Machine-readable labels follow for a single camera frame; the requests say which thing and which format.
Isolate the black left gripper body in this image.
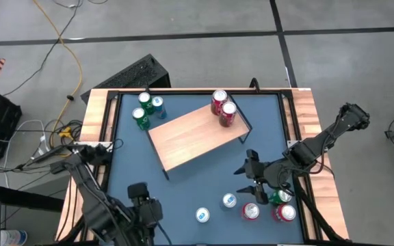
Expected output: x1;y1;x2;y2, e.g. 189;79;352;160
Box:
133;197;163;230

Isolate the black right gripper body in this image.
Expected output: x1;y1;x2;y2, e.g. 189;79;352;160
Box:
246;160;292;205

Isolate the red soda can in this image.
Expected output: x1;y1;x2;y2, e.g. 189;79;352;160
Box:
218;101;238;128
241;202;261;221

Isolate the blue silver Red Bull can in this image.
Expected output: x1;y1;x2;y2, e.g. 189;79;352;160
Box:
195;207;211;223
220;193;238;210
150;95;168;120

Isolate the red Coca-Cola can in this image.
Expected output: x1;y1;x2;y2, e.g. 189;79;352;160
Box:
211;89;228;116

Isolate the green soda can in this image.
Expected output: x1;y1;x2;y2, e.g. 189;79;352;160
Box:
268;189;293;206

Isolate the red Fanta can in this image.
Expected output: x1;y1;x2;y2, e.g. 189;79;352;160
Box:
272;204;297;223

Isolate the green Sprite can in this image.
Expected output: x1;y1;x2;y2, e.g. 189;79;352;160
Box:
131;107;151;131
137;91;155;115

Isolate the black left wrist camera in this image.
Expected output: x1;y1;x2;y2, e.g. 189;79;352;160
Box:
127;182;149;200

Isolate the wooden shelf black metal frame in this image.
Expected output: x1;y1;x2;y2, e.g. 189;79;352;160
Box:
147;92;252;181

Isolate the white cable with plug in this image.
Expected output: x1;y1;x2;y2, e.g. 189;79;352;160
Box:
4;119;49;188

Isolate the black floor cable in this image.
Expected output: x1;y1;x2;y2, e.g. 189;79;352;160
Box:
2;0;81;97

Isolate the yellow cable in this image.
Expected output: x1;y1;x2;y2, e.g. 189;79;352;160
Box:
32;0;83;151

